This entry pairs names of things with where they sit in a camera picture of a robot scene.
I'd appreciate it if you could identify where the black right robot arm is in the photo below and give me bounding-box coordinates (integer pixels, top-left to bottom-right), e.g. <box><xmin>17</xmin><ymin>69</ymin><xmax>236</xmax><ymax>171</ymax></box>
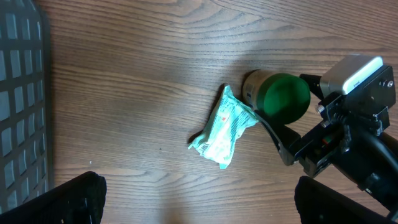
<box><xmin>254</xmin><ymin>65</ymin><xmax>397</xmax><ymax>220</ymax></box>

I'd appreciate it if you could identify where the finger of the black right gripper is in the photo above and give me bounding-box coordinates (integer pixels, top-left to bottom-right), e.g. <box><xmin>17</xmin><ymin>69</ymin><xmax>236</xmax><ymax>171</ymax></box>
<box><xmin>254</xmin><ymin>110</ymin><xmax>301</xmax><ymax>166</ymax></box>
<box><xmin>299</xmin><ymin>74</ymin><xmax>324</xmax><ymax>100</ymax></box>

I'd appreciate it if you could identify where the green capped bottle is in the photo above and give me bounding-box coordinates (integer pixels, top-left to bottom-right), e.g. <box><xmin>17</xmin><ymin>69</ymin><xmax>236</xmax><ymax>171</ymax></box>
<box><xmin>242</xmin><ymin>70</ymin><xmax>311</xmax><ymax>124</ymax></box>

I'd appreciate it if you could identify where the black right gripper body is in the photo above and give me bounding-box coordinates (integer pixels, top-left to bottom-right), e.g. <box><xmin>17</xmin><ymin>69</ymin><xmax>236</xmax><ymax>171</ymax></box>
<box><xmin>295</xmin><ymin>65</ymin><xmax>397</xmax><ymax>178</ymax></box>

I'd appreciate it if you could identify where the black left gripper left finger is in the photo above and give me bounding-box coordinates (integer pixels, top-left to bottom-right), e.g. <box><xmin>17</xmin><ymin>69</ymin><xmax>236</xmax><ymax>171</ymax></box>
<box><xmin>1</xmin><ymin>171</ymin><xmax>107</xmax><ymax>224</ymax></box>

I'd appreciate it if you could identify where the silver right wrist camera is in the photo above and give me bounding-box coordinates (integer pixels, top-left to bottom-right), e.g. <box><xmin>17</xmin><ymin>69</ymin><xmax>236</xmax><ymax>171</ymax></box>
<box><xmin>320</xmin><ymin>54</ymin><xmax>383</xmax><ymax>97</ymax></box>

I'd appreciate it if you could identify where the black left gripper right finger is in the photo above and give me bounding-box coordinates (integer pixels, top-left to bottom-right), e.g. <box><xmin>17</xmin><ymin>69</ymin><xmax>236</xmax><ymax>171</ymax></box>
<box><xmin>294</xmin><ymin>176</ymin><xmax>397</xmax><ymax>224</ymax></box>

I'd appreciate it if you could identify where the grey plastic mesh basket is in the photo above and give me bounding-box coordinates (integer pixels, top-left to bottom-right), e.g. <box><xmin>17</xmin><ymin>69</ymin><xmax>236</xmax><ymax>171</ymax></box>
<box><xmin>1</xmin><ymin>0</ymin><xmax>52</xmax><ymax>213</ymax></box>

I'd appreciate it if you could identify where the teal tissue pack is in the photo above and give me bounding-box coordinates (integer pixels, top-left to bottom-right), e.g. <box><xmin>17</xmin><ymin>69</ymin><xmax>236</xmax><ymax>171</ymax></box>
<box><xmin>188</xmin><ymin>85</ymin><xmax>259</xmax><ymax>169</ymax></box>

